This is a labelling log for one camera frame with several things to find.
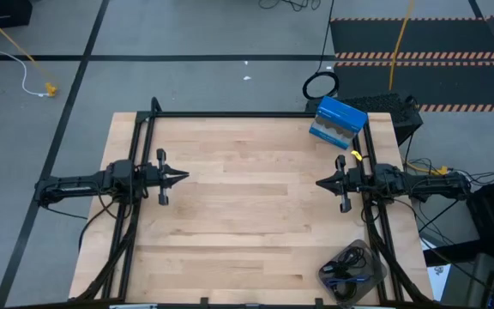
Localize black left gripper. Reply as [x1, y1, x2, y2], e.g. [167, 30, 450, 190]
[142, 148, 190, 206]

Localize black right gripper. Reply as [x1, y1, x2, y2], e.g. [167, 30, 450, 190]
[315, 154, 364, 215]

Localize blue USB-C cable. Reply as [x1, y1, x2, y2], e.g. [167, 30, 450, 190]
[322, 274, 372, 287]

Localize blue DualShock controller box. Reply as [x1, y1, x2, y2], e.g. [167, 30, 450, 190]
[309, 95, 369, 151]

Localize black perforated crate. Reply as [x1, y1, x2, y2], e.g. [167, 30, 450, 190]
[304, 93, 425, 147]

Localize white paper sheet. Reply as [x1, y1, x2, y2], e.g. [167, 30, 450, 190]
[420, 239, 450, 302]

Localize black case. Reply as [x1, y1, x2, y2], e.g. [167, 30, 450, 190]
[465, 178, 494, 241]

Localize black mat with orange stripes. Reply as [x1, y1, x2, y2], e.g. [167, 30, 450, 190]
[330, 15, 494, 113]

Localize black box on floor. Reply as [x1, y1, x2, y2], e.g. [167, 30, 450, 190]
[0, 0, 33, 32]

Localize black aluminium table frame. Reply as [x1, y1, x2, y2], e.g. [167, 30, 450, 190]
[75, 96, 435, 309]

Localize black hanging coiled cable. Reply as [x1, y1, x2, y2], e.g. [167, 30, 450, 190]
[301, 0, 341, 101]

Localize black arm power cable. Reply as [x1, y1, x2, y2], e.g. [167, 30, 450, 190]
[78, 199, 117, 252]

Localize yellow connector cable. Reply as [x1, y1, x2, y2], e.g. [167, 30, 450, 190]
[405, 161, 450, 177]

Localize yellow floor cable with plug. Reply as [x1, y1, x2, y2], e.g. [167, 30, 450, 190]
[0, 3, 58, 98]

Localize yellow hanging cable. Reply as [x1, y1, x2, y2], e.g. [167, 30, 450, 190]
[387, 0, 416, 94]

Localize black and white cable bundle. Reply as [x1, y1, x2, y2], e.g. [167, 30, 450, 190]
[448, 166, 494, 194]

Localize white floor cable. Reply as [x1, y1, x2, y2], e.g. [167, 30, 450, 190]
[0, 0, 51, 98]

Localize black floor cable tangle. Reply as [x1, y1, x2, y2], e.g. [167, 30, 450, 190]
[257, 0, 322, 13]

